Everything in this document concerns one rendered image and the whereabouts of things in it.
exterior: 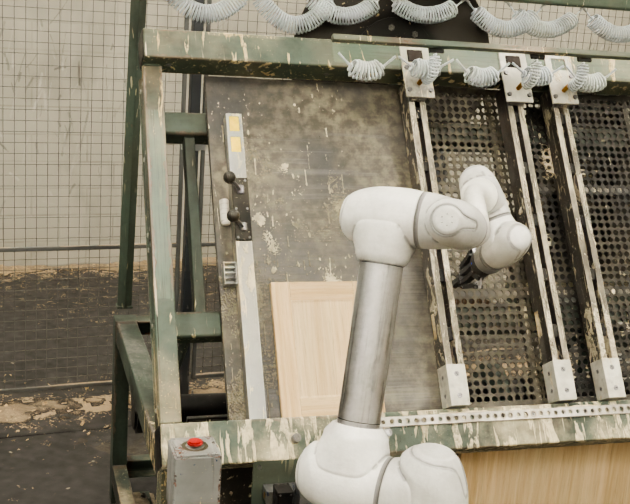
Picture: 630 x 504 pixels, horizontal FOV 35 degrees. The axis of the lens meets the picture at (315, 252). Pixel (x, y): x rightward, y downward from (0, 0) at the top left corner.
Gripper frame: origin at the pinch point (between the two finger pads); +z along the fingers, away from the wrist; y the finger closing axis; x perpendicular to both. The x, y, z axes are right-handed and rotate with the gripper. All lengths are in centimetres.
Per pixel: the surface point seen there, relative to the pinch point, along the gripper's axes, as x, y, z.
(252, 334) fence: 65, -14, 4
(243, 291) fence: 66, -1, 4
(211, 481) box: 83, -56, -15
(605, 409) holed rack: -45, -41, 3
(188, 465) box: 89, -52, -18
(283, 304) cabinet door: 54, -4, 7
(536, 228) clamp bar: -32.1, 18.8, 3.4
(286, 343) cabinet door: 54, -16, 7
